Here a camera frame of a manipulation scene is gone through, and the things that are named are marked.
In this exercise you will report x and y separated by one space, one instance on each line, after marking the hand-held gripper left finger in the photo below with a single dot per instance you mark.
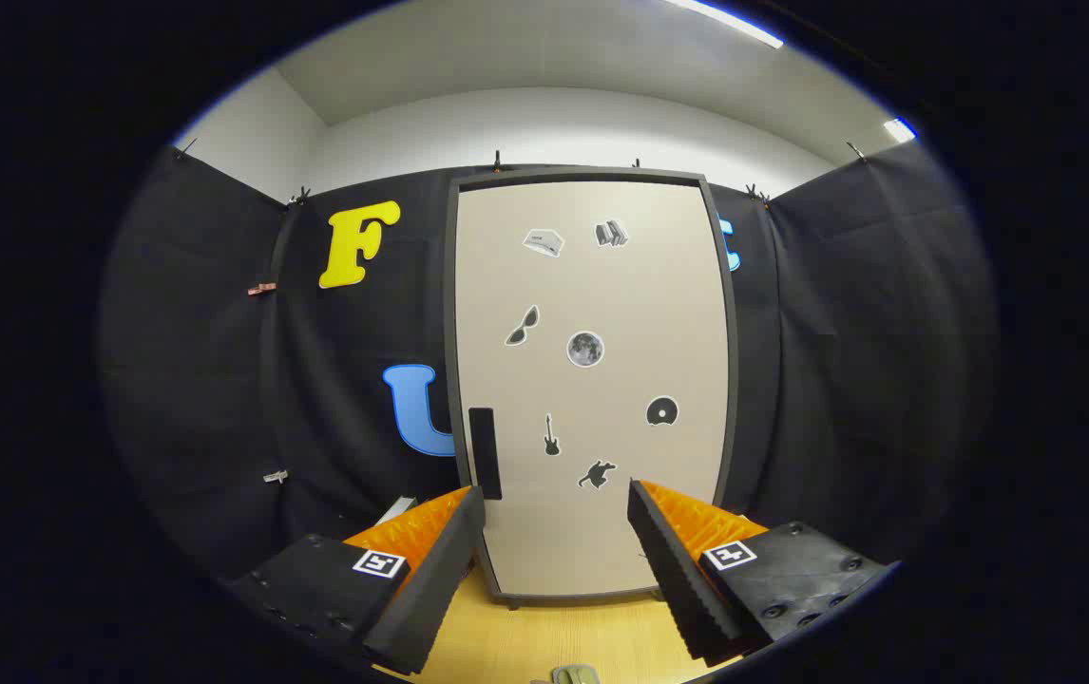
430 589

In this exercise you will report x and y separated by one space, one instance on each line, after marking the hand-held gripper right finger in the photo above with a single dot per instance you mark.
678 579

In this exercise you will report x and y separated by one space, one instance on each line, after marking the beige cabinet door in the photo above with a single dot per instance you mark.
640 304

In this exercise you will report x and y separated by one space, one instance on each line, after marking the green book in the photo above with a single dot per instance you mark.
399 509

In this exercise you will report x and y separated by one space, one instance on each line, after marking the silver clip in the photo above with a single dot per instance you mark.
276 476

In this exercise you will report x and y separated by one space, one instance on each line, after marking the black backdrop cloth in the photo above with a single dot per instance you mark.
202 380

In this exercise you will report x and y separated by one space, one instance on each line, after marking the brown clothes peg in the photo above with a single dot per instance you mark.
262 288

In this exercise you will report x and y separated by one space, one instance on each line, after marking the dark grey cabinet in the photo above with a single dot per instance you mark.
582 175

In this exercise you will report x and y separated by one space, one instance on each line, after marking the small ceiling light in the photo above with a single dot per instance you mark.
899 129

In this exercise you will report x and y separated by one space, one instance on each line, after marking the long ceiling light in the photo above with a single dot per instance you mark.
725 21

